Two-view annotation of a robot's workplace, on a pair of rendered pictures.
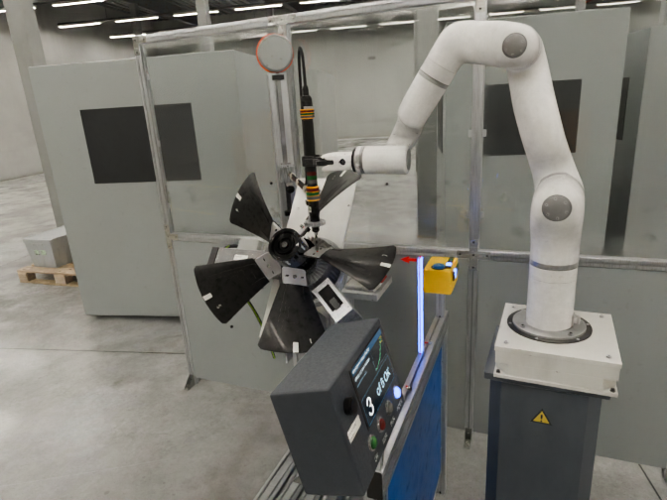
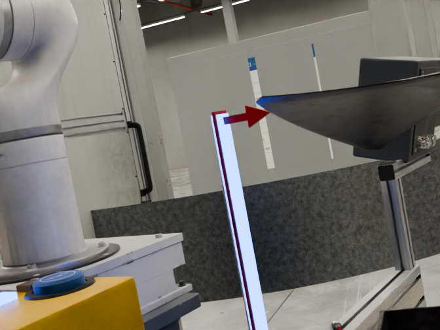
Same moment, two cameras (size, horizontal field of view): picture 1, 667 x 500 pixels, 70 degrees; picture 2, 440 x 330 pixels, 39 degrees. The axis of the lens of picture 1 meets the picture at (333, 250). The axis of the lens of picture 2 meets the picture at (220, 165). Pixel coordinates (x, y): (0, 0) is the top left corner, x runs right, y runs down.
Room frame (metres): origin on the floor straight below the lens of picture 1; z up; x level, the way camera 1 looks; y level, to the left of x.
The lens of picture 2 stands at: (2.07, -0.14, 1.17)
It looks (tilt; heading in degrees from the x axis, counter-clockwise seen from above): 3 degrees down; 191
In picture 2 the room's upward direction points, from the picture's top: 11 degrees counter-clockwise
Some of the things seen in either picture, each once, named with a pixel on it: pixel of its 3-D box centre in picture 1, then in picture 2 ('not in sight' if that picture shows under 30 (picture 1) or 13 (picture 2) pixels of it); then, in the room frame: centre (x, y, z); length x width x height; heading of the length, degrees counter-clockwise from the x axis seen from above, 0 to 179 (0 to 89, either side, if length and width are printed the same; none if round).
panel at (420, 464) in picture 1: (418, 476); not in sight; (1.29, -0.24, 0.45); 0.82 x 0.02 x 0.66; 157
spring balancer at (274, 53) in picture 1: (274, 54); not in sight; (2.23, 0.20, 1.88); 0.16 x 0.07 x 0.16; 102
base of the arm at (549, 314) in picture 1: (550, 295); (34, 202); (1.21, -0.59, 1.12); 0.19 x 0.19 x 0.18
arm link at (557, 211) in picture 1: (556, 223); (24, 59); (1.18, -0.58, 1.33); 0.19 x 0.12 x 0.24; 153
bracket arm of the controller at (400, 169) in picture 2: not in sight; (406, 163); (0.80, -0.03, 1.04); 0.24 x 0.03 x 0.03; 157
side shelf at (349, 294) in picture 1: (347, 285); not in sight; (2.08, -0.06, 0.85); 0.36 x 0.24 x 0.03; 67
